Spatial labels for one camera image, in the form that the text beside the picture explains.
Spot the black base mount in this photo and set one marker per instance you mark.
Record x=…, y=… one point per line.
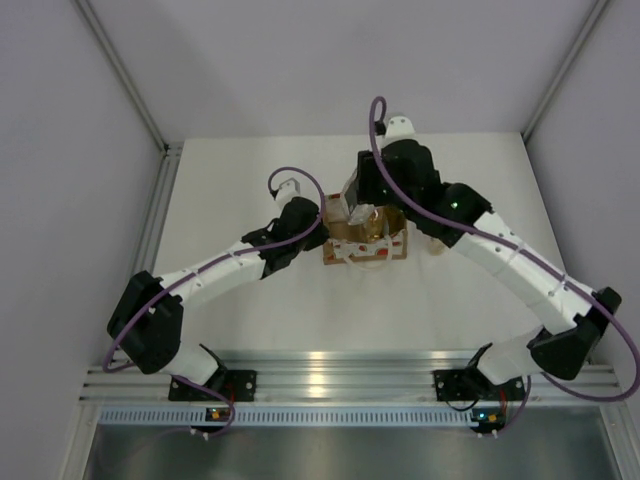
x=235, y=385
x=457, y=387

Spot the white cap amber bottle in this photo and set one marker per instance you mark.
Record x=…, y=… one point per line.
x=435, y=247

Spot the aluminium frame post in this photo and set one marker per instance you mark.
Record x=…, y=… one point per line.
x=99, y=33
x=579, y=42

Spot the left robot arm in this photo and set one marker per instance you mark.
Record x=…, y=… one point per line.
x=148, y=321

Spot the left aluminium frame post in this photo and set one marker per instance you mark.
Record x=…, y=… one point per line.
x=99, y=33

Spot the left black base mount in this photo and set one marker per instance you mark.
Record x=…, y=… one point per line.
x=235, y=385

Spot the grey slotted cable duct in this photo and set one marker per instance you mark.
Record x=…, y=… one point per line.
x=251, y=416

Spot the grey cap clear bottle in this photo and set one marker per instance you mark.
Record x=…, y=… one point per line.
x=356, y=212

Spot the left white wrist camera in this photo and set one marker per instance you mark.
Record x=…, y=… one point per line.
x=286, y=191

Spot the burlap watermelon canvas bag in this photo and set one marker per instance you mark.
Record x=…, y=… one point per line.
x=368, y=246

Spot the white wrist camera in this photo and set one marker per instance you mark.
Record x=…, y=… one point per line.
x=286, y=191
x=397, y=128

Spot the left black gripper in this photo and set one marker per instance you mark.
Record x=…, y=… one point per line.
x=321, y=236

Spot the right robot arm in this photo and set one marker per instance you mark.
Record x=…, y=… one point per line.
x=465, y=222

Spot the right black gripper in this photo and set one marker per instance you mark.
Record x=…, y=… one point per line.
x=369, y=170

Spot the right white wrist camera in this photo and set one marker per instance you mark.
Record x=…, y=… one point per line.
x=397, y=128

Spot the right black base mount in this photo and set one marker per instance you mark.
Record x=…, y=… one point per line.
x=457, y=387

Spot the right aluminium frame post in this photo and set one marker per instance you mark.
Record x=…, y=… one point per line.
x=579, y=42

